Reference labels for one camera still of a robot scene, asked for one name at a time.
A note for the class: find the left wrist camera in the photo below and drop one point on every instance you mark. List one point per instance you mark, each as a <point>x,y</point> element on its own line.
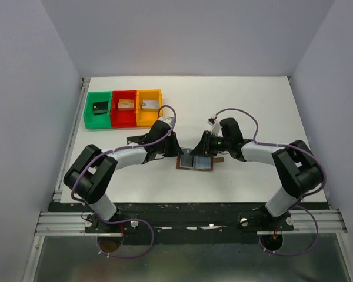
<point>170,121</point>

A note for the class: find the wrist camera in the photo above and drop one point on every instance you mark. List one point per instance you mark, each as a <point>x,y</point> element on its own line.
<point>170,121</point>
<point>215,126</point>

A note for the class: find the silver card in yellow bin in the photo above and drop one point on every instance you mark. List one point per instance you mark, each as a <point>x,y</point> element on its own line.
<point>150,105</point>

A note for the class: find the yellow plastic bin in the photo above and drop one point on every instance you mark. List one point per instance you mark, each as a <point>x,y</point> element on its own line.
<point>146,117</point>

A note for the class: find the aluminium frame rail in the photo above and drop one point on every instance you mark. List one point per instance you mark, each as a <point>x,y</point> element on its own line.
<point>50,223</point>

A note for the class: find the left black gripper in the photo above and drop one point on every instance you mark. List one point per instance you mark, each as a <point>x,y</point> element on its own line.
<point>176,150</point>

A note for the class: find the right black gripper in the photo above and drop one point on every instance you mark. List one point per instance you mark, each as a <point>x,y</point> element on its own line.
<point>203,147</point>

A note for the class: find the black VIP card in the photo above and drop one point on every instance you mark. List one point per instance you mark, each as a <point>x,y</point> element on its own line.
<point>136,139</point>

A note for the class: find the black card in green bin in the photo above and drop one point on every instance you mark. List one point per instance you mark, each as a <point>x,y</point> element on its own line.
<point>100,108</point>

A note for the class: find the gold card in red bin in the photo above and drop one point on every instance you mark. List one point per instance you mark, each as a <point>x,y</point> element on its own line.
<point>125,104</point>

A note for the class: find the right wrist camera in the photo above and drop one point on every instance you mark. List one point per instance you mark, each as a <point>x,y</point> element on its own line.
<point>215,126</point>

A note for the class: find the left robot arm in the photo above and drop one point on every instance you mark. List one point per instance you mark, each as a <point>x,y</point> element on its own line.
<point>89,176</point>

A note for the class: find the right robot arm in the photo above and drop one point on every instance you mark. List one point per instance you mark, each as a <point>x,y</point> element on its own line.
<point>298,170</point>

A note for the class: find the red plastic bin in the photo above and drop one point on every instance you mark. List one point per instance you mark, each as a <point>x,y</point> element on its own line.
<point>123,118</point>

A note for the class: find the green plastic bin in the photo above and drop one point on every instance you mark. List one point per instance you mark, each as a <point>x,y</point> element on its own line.
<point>97,121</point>

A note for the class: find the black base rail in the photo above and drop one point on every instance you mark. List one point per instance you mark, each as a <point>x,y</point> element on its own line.
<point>189,223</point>

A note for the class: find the brown leather card holder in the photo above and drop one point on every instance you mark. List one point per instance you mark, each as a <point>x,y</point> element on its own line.
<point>202,163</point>

